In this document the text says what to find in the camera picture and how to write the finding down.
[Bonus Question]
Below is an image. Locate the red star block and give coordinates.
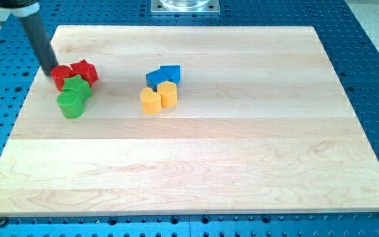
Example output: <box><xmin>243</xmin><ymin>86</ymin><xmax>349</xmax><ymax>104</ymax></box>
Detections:
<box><xmin>70</xmin><ymin>59</ymin><xmax>99</xmax><ymax>88</ymax></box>

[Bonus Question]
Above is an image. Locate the red cylinder block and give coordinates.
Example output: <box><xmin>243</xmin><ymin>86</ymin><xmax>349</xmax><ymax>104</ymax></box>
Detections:
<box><xmin>51</xmin><ymin>65</ymin><xmax>72</xmax><ymax>92</ymax></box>

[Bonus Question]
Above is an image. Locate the yellow hexagon block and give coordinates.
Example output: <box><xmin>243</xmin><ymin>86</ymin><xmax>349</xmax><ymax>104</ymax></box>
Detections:
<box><xmin>157</xmin><ymin>81</ymin><xmax>178</xmax><ymax>108</ymax></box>

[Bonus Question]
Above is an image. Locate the yellow heart block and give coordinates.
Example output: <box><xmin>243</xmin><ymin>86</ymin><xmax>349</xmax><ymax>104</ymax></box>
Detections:
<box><xmin>140</xmin><ymin>88</ymin><xmax>163</xmax><ymax>115</ymax></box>

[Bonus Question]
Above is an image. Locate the blue pentagon block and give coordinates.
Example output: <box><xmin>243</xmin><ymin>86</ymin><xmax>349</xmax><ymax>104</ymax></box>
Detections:
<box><xmin>160</xmin><ymin>65</ymin><xmax>181</xmax><ymax>84</ymax></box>

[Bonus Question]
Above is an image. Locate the blue cube block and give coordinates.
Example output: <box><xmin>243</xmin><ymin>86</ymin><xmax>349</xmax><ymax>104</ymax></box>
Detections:
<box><xmin>145</xmin><ymin>69</ymin><xmax>169</xmax><ymax>92</ymax></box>

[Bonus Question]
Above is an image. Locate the green star block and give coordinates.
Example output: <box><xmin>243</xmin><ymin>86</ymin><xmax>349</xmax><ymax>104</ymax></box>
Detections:
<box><xmin>62</xmin><ymin>74</ymin><xmax>93</xmax><ymax>103</ymax></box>

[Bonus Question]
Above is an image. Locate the green cylinder block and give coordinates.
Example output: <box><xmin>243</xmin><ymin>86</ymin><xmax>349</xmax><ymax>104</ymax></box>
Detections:
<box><xmin>57</xmin><ymin>90</ymin><xmax>84</xmax><ymax>119</ymax></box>

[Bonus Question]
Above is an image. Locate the blue perforated table plate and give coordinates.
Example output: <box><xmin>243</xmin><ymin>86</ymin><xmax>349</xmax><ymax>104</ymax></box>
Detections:
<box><xmin>0</xmin><ymin>0</ymin><xmax>379</xmax><ymax>236</ymax></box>

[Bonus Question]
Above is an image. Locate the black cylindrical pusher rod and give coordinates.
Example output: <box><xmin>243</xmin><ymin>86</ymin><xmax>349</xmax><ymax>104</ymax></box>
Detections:
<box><xmin>0</xmin><ymin>0</ymin><xmax>59</xmax><ymax>76</ymax></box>

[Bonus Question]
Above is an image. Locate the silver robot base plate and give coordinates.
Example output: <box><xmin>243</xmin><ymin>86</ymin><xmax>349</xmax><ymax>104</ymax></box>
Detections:
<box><xmin>150</xmin><ymin>0</ymin><xmax>220</xmax><ymax>15</ymax></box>

